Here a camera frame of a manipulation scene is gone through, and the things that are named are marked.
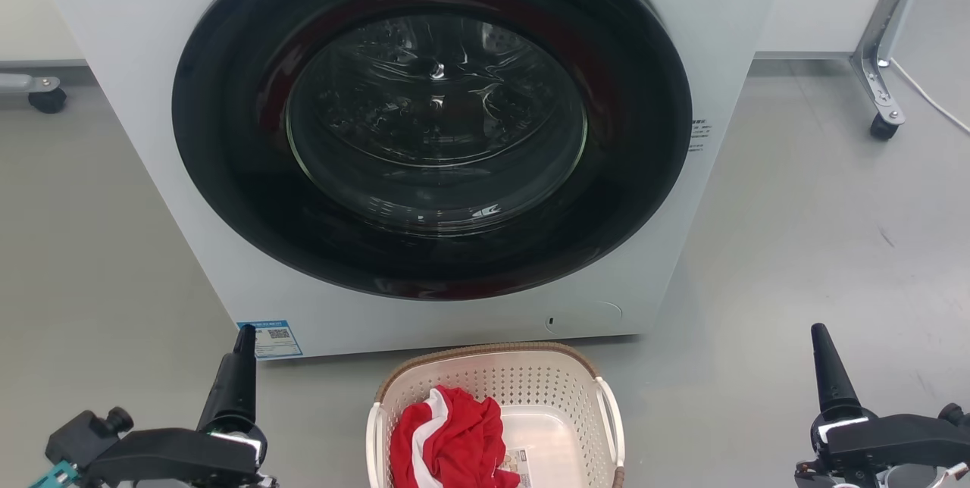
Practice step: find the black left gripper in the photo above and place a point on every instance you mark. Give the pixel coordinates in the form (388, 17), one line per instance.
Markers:
(182, 458)

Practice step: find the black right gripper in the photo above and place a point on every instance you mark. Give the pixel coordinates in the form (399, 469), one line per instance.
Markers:
(902, 439)

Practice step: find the white perforated laundry basket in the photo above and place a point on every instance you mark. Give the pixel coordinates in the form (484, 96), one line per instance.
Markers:
(530, 383)

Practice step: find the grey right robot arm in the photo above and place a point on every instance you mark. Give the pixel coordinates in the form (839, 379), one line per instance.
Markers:
(917, 479)

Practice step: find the blue energy label sticker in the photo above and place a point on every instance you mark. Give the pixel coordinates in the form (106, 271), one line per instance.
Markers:
(271, 341)

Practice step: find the teal left wrist clamp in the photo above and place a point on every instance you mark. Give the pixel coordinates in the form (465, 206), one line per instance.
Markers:
(57, 475)

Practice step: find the red and white garment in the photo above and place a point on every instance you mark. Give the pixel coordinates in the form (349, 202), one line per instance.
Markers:
(462, 435)

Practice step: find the black caster wheel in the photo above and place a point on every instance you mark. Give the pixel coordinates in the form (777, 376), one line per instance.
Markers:
(883, 127)
(48, 101)

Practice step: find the small black text sticker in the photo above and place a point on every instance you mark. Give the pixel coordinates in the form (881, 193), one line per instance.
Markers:
(698, 136)

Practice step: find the white product label sticker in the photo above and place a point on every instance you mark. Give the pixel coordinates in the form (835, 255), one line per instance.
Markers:
(520, 467)

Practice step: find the black round washer door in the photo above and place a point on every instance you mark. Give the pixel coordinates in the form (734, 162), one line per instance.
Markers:
(432, 132)

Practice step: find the white front-load washing machine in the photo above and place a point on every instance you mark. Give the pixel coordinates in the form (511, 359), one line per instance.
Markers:
(144, 64)

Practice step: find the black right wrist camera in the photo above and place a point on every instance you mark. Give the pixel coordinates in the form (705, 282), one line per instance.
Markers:
(955, 414)

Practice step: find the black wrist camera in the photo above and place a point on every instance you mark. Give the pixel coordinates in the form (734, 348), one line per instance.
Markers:
(955, 414)
(79, 439)

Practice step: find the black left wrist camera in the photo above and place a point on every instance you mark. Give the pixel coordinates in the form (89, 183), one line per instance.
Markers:
(79, 439)

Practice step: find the long grey metal frame leg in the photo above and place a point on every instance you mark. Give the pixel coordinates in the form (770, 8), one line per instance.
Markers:
(877, 56)

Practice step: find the short grey metal frame leg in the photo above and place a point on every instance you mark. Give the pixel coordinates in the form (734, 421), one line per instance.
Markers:
(19, 82)

